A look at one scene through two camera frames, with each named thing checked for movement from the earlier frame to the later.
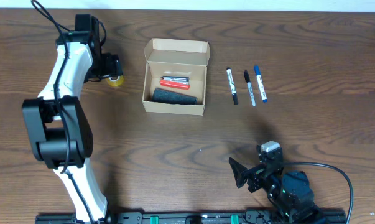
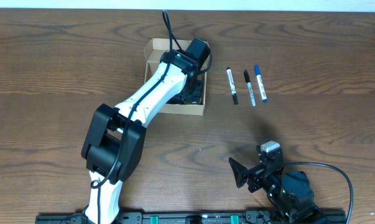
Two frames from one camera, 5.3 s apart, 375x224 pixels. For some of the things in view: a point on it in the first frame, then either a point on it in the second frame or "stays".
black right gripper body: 255,173 stays
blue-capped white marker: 260,83 stays
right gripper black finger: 240,172 stays
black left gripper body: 113,66 -> 193,91
